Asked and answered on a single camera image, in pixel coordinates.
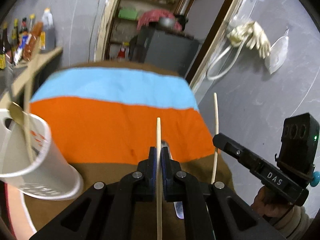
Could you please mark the brown wooden utensil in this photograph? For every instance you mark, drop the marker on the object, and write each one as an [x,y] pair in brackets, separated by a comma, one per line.
[17,113]

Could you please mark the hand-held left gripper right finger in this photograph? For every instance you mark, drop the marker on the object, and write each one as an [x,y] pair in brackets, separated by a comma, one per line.
[165,175]

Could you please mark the dark grey cabinet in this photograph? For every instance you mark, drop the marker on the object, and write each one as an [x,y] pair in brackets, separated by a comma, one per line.
[165,47]

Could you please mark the clear plastic wall bag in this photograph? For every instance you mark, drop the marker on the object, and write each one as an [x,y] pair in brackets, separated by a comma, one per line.
[277,55]

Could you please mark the white plastic utensil holder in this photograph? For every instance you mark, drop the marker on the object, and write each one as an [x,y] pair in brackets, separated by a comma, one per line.
[42,170]

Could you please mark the wooden shelf unit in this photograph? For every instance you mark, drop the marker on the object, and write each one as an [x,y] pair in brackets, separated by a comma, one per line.
[150,2]

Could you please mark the dark liquid plastic jug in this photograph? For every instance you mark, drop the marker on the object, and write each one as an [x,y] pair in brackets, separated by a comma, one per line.
[49,32]

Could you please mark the cream rubber gloves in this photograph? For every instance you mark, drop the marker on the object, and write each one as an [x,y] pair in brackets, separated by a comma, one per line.
[252,36]

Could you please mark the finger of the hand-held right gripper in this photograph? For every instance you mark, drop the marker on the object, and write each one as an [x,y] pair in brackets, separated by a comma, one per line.
[230,147]

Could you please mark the green box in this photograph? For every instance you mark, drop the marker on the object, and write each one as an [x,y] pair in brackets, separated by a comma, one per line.
[127,13]

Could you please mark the wooden chopstick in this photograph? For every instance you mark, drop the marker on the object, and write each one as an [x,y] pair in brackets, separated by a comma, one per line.
[28,130]
[158,135]
[215,115]

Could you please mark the red sauce bottle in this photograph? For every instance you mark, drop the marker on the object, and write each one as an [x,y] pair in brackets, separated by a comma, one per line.
[122,52]

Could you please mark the person's right forearm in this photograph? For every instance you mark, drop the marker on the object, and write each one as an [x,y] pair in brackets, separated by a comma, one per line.
[297,222]

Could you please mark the orange and blue cloth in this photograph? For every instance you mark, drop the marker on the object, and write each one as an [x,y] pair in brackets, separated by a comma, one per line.
[112,120]

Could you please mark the red cloth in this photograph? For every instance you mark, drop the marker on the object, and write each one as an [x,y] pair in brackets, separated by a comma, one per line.
[150,16]

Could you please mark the blue seasoning packet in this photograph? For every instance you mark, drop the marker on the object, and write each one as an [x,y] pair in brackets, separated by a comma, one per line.
[21,48]

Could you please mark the white door frame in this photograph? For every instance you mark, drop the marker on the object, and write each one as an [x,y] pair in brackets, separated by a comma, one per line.
[105,25]

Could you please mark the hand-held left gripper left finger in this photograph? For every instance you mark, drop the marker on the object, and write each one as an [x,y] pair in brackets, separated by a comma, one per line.
[152,175]

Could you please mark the metal pot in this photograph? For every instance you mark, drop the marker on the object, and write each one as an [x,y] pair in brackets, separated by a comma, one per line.
[166,23]

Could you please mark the person's right hand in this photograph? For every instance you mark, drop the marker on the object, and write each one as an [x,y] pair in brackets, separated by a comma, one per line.
[270,202]

